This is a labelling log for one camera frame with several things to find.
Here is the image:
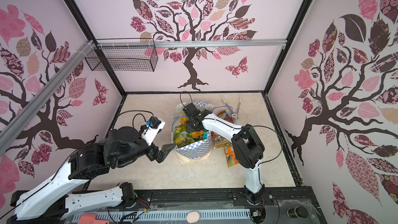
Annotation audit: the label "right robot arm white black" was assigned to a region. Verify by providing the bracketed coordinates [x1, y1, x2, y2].
[182, 102, 265, 205]

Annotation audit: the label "green snack packet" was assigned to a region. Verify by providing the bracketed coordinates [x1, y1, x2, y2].
[173, 125, 195, 148]

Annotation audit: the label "red gold fruit snack bag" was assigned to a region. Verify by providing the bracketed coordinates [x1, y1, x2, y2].
[206, 114, 239, 144]

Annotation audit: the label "black round knob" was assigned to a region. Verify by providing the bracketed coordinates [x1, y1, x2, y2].
[286, 206, 309, 219]

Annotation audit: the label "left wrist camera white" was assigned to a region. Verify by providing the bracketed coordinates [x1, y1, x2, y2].
[141, 116, 165, 146]

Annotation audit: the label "white slotted cable duct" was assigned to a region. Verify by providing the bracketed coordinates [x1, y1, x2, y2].
[66, 209, 252, 224]

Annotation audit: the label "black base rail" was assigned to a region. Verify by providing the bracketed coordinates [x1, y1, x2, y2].
[12, 186, 325, 224]

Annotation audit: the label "blue checkered paper bag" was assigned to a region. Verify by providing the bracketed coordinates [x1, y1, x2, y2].
[172, 103, 213, 164]

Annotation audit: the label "orange snack packet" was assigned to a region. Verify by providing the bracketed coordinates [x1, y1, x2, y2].
[224, 146, 239, 168]

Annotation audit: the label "aluminium crossbar back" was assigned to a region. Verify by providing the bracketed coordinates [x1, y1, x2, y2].
[96, 39, 287, 48]

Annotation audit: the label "black wire mesh basket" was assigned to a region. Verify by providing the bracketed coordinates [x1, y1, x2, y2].
[85, 37, 158, 72]

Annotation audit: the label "red object at bottom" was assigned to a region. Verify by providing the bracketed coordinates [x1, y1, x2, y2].
[78, 214, 109, 224]

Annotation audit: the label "aluminium crossbar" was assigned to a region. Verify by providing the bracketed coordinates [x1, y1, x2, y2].
[96, 39, 287, 48]
[1, 40, 95, 154]

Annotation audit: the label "black metal frame post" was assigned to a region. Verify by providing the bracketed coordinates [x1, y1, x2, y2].
[63, 0, 126, 97]

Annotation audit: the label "metal tongs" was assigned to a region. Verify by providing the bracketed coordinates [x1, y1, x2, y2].
[221, 94, 241, 122]

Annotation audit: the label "yellow snack packet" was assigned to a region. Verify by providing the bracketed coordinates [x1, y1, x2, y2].
[189, 131, 205, 140]

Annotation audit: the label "aluminium crossbar left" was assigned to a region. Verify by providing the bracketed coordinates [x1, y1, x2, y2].
[1, 40, 95, 154]

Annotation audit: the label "round beige sticker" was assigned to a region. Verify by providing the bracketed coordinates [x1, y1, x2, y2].
[186, 211, 200, 224]

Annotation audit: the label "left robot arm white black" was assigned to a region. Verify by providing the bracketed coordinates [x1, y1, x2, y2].
[7, 116, 176, 224]

